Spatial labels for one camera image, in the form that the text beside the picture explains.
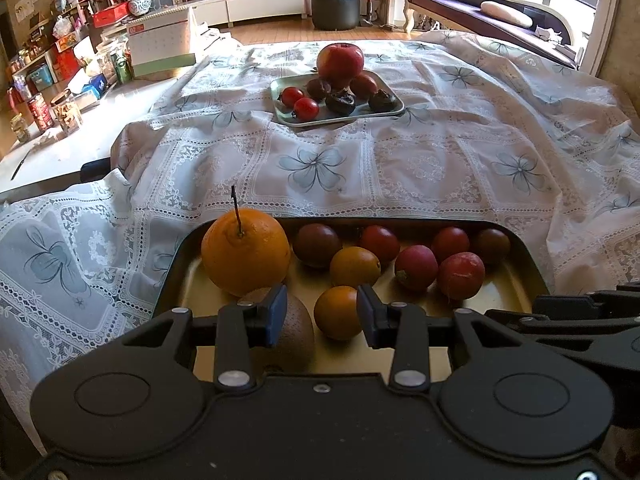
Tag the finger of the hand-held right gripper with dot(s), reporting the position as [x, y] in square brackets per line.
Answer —
[565, 304]
[590, 335]

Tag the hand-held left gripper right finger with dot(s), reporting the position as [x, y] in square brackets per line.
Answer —
[367, 317]

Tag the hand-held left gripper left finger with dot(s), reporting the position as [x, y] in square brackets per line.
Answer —
[276, 317]

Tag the small orange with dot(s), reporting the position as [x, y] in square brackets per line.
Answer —
[336, 312]
[355, 267]

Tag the black tray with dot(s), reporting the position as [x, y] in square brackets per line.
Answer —
[195, 280]

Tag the light green tray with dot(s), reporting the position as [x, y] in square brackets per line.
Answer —
[282, 84]

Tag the brown kiwi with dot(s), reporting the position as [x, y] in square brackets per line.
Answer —
[297, 340]

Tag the large orange with stem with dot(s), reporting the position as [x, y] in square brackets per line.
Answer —
[245, 260]

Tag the red radish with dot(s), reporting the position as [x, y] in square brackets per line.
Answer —
[416, 267]
[461, 275]

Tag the dark purple tomato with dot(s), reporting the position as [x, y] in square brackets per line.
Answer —
[316, 245]
[492, 246]

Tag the white floral lace tablecloth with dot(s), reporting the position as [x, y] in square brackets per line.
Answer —
[425, 170]

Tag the small cherry tomato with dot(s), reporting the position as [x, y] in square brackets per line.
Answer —
[306, 109]
[292, 96]

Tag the dark water chestnut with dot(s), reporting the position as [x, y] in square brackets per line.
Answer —
[318, 89]
[381, 100]
[341, 102]

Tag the medium red tomato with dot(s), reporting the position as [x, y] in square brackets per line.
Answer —
[364, 85]

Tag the red apple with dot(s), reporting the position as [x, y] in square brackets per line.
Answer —
[340, 60]

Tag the green can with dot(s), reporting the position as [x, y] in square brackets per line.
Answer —
[123, 69]

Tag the glass jar with snacks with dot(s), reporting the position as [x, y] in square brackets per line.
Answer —
[66, 112]

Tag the white oval cushion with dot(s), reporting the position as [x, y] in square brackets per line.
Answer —
[506, 14]

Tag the blue tissue packet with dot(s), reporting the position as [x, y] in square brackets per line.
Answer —
[90, 86]

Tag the black pen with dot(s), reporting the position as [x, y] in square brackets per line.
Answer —
[18, 169]

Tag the white cardboard box green base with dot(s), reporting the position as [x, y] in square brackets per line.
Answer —
[160, 42]

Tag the purple chaise sofa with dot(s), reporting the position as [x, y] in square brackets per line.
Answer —
[465, 15]

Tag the black round ottoman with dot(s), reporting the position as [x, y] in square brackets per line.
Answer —
[335, 10]

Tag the white low cabinet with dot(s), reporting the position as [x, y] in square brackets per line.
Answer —
[250, 7]

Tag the red tin can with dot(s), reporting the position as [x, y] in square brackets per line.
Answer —
[41, 112]

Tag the small glass jar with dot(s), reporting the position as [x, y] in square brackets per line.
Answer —
[20, 129]

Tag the blue plastic basket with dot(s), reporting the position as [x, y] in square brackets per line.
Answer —
[41, 79]

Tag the flat red box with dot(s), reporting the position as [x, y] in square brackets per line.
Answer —
[110, 15]

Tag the wall poster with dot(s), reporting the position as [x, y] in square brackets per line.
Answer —
[27, 6]

